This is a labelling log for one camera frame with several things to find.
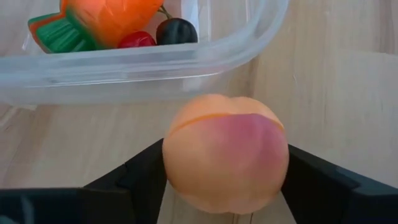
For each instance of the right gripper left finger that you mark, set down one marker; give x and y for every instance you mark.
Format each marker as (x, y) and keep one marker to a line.
(93, 205)

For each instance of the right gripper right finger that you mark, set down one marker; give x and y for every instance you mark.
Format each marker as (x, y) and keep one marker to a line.
(335, 199)

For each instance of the peach toy fruit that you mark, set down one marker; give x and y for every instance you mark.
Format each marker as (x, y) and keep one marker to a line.
(224, 155)

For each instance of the clear plastic tupperware container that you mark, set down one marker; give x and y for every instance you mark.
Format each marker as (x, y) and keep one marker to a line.
(124, 71)

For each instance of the small red toy cherry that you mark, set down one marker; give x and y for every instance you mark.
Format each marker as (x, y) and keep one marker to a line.
(136, 40)

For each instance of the orange toy carrot green top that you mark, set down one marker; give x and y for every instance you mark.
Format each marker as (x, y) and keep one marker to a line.
(109, 18)

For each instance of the dark toy grape with stem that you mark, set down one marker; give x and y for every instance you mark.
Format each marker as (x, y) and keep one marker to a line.
(177, 31)

